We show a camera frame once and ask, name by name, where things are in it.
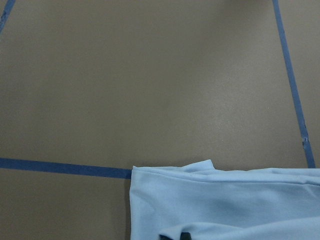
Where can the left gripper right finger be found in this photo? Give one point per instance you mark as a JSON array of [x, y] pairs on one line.
[[185, 236]]

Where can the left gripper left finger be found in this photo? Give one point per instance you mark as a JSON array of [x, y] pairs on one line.
[[162, 237]]

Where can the light blue t-shirt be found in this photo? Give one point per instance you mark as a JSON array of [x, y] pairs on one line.
[[212, 204]]

